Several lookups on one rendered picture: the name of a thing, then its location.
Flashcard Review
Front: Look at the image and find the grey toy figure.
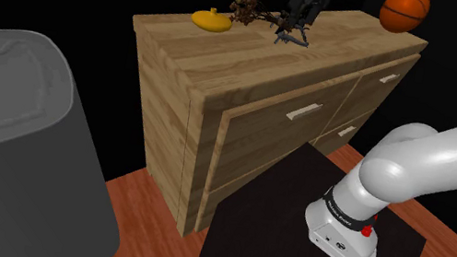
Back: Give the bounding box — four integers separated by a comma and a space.
266, 15, 313, 50

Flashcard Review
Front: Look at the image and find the dried brown flower bunch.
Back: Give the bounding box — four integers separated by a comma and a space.
226, 0, 296, 34

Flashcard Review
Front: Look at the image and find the orange basketball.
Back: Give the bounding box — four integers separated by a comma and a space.
376, 0, 432, 39

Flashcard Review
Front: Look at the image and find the yellow squat vase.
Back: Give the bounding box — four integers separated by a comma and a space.
189, 4, 236, 36

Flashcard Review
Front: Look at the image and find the wooden chest of drawers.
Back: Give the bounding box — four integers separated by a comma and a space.
100, 0, 433, 257

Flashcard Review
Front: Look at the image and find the black robot stand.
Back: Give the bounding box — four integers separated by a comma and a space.
197, 128, 439, 257

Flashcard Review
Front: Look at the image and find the large grey rounded bin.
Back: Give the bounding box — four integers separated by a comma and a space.
0, 26, 151, 257

